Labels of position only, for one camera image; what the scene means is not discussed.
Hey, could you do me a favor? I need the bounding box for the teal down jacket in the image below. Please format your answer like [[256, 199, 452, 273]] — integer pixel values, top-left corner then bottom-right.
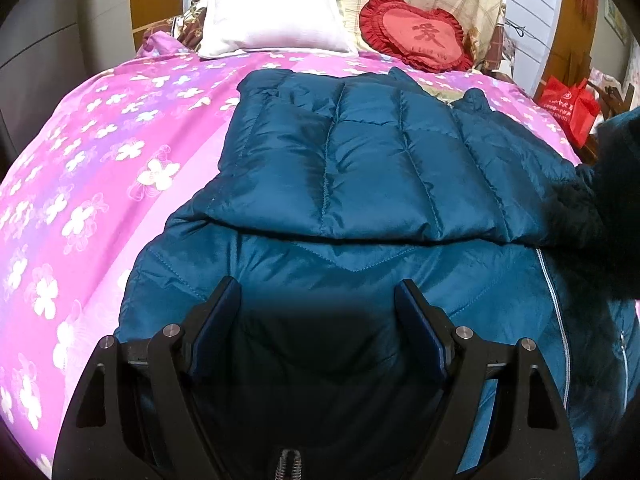
[[116, 68, 639, 479]]

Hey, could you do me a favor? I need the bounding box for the pink floral bed cover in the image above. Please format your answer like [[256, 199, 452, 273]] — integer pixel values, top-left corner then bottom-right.
[[0, 30, 584, 478]]

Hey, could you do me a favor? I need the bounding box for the red shopping bag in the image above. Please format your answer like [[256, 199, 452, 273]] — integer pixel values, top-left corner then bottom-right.
[[537, 76, 601, 148]]

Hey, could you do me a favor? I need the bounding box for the wooden chair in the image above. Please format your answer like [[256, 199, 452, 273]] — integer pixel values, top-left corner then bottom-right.
[[578, 68, 637, 165]]

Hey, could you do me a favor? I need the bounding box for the grey cabinet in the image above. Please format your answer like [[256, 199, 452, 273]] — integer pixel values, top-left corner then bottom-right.
[[1, 0, 134, 169]]

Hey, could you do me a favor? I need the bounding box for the red heart cushion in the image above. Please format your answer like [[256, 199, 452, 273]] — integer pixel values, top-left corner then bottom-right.
[[359, 0, 473, 73]]

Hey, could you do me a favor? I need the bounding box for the white pillow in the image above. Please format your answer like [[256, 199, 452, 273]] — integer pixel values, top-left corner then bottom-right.
[[198, 0, 357, 58]]

